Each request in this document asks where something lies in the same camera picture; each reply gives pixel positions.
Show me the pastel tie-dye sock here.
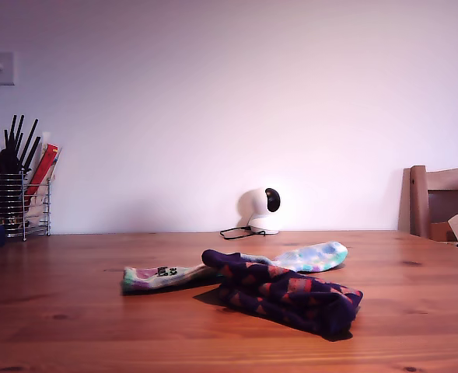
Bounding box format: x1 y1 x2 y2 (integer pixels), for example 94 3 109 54
120 240 349 295

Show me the brown cardboard box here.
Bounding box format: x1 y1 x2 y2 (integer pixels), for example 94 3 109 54
429 221 457 242

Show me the white round security camera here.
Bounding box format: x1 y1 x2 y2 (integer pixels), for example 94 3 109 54
239 186 282 235

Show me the black chopstick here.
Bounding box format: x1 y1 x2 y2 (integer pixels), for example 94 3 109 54
5 114 16 152
18 118 39 172
24 134 42 173
12 113 25 156

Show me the navy sock with red triangles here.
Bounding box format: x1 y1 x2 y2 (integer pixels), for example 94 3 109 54
201 249 364 338

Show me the chrome wire utensil holder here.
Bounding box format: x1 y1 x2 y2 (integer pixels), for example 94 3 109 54
0 170 53 242

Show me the black security camera cable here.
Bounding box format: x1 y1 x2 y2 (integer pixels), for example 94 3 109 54
219 225 267 240

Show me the wooden chair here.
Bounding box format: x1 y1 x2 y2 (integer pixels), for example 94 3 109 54
398 165 458 242

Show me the black utensil head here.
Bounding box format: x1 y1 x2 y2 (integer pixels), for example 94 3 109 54
1 147 22 174

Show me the red chopstick packet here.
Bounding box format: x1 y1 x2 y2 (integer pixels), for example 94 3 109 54
26 143 61 199

